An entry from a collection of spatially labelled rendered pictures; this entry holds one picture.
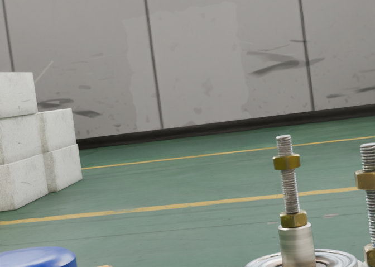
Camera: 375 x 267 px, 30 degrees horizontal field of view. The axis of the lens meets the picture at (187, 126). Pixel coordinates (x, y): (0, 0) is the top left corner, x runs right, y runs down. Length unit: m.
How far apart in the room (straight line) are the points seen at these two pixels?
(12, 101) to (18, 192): 0.37
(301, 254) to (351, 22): 5.03
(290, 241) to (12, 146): 2.47
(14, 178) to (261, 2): 3.14
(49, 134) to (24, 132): 0.23
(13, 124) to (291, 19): 3.04
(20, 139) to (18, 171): 0.16
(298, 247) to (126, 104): 5.24
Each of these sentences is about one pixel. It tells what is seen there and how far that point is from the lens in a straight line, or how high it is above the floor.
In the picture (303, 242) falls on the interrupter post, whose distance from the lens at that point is 0.47.
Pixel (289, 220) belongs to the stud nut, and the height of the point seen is 0.29.
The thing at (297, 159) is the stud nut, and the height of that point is 0.32.
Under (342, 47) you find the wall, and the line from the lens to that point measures 5.45.
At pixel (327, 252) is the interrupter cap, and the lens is 0.50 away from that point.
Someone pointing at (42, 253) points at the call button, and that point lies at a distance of 0.25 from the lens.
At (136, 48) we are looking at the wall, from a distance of 5.65.
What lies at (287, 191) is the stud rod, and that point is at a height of 0.30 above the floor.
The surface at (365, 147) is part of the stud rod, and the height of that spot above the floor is 0.34.
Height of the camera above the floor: 0.38
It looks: 3 degrees down
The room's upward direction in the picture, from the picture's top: 7 degrees counter-clockwise
